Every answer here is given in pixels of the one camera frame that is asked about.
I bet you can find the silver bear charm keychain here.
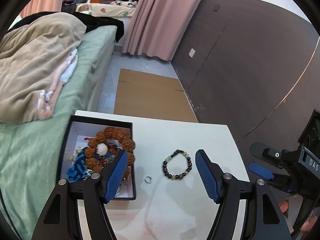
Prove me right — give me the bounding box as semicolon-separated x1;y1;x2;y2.
103;153;117;164

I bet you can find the brown rudraksha bead bracelet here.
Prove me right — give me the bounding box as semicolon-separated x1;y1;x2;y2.
84;126;136;181

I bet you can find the black jewelry box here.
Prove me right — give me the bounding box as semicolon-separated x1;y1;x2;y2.
56;115;137;201

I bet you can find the person's right hand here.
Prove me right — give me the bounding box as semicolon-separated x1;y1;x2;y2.
278;199;318;233

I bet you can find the cardboard sheet on floor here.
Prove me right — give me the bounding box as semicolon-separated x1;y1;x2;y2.
114;69;197;122

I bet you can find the beige blanket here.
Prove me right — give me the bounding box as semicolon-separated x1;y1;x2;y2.
1;12;87;124

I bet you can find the black clothing on bed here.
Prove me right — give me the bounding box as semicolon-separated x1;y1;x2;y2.
7;11;125;42

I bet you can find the floral patterned bedding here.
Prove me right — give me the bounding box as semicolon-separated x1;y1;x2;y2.
76;0;137;17

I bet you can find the pink curtain right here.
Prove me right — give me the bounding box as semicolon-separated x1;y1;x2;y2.
122;0;201;61

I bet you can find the dark and green bead bracelet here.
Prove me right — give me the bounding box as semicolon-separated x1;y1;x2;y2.
162;149;193;181

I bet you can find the white wall socket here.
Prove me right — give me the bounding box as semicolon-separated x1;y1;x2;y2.
189;48;195;58

